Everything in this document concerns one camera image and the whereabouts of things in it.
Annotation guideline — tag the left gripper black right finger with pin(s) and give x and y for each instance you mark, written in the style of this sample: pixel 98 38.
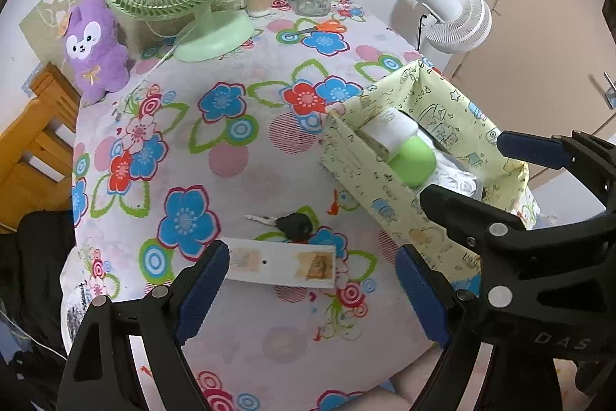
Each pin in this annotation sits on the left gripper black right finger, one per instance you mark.
pixel 515 380

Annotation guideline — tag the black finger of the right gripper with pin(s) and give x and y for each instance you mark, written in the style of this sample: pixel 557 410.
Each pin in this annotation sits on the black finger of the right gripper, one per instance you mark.
pixel 589 159
pixel 467 222

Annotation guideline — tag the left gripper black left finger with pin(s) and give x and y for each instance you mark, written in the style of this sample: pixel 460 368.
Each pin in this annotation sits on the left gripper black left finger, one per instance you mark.
pixel 101 374

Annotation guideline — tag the small white charger box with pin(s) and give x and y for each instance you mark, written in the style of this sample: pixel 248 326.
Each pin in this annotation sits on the small white charger box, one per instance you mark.
pixel 387 132

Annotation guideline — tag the white power strip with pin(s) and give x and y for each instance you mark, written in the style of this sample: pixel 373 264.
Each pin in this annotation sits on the white power strip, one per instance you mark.
pixel 281 263

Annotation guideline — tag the black cloth on chair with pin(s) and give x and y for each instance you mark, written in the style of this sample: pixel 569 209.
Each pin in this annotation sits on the black cloth on chair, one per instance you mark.
pixel 33 356

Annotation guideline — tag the yellow patterned fabric storage box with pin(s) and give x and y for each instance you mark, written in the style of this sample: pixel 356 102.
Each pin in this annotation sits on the yellow patterned fabric storage box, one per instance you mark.
pixel 454 122

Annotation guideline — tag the green rounded container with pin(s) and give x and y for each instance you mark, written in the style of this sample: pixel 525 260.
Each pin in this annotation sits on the green rounded container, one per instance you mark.
pixel 414 163

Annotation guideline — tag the beige wooden door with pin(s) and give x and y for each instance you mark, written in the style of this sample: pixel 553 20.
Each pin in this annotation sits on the beige wooden door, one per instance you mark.
pixel 544 68

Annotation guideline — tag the black car key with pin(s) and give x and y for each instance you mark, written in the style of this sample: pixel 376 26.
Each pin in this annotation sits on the black car key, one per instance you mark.
pixel 296 227

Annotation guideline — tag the white standing fan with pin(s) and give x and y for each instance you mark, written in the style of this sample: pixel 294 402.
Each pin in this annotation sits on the white standing fan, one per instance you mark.
pixel 454 26

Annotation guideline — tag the wooden chair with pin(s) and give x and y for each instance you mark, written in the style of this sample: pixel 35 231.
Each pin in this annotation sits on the wooden chair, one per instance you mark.
pixel 36 163

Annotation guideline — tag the floral tablecloth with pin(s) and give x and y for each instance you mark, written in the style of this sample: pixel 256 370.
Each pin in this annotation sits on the floral tablecloth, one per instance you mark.
pixel 188 153

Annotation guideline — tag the purple plush toy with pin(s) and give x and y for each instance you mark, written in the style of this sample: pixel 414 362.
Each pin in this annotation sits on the purple plush toy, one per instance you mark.
pixel 100 63

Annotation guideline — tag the metal door handle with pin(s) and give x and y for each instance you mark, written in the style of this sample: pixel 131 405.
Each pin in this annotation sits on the metal door handle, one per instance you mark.
pixel 610 94

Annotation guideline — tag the orange handled scissors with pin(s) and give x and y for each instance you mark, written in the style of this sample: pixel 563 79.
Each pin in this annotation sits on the orange handled scissors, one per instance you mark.
pixel 332 26

